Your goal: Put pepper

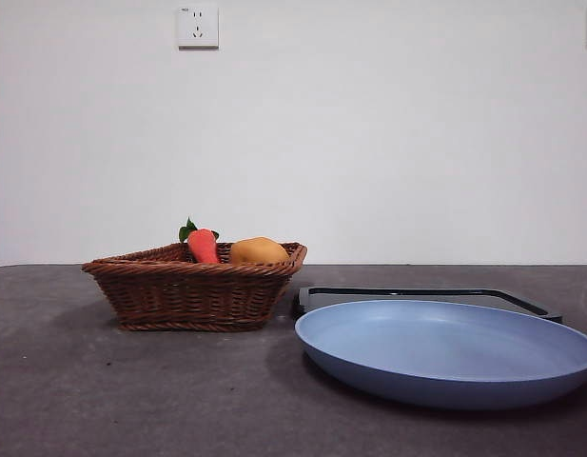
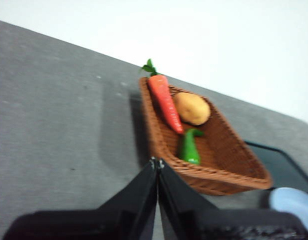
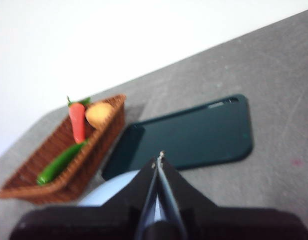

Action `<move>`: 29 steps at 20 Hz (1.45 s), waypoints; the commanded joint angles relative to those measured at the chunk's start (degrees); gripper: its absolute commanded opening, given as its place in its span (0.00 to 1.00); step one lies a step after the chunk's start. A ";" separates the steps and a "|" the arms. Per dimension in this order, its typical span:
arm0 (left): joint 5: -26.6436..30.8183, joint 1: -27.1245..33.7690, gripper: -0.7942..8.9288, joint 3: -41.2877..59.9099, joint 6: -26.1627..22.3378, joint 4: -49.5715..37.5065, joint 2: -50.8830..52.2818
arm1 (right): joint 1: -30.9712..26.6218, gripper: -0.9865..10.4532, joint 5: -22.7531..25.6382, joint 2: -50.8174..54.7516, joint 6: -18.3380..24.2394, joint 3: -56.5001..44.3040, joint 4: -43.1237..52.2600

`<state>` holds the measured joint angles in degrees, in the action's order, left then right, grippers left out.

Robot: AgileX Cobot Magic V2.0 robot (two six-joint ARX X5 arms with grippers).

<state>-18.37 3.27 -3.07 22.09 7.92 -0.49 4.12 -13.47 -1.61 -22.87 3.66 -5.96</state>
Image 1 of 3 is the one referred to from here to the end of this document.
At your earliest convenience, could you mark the blue round plate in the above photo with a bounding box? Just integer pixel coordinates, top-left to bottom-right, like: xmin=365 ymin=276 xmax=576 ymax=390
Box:
xmin=294 ymin=298 xmax=587 ymax=411

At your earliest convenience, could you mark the yellow-brown potato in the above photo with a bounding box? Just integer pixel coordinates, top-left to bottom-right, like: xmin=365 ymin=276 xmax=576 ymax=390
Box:
xmin=228 ymin=236 xmax=291 ymax=266

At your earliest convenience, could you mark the orange toy carrot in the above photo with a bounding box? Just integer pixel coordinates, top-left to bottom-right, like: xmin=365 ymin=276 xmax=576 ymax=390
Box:
xmin=178 ymin=216 xmax=223 ymax=265

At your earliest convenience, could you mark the brown wicker basket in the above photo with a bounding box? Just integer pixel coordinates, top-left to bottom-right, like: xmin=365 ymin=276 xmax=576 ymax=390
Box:
xmin=81 ymin=242 xmax=308 ymax=333

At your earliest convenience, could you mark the black rectangular tray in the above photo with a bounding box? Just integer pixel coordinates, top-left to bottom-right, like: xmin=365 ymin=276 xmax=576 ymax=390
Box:
xmin=291 ymin=286 xmax=564 ymax=325

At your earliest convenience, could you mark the white wall socket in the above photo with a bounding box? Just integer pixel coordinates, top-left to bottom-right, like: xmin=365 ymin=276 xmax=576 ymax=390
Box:
xmin=178 ymin=5 xmax=220 ymax=50

